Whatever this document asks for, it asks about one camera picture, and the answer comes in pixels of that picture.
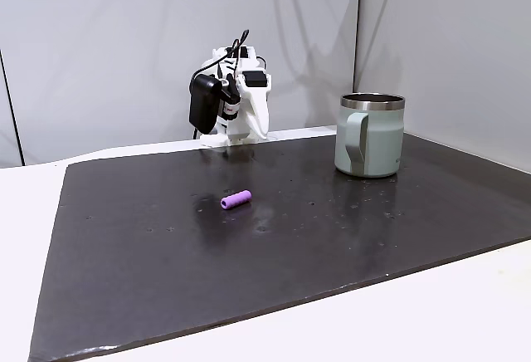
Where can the pale green steel mug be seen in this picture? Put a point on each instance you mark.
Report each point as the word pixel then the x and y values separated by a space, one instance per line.
pixel 375 142

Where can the thin black wall strip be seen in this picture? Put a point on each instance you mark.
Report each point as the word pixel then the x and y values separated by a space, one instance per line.
pixel 11 109

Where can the purple pen grip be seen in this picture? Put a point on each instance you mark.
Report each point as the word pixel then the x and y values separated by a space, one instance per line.
pixel 236 199

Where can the black oval camera box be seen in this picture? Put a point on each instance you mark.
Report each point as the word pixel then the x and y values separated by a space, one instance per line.
pixel 203 102

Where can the black table mat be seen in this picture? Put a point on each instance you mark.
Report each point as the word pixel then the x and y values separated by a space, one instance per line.
pixel 265 254

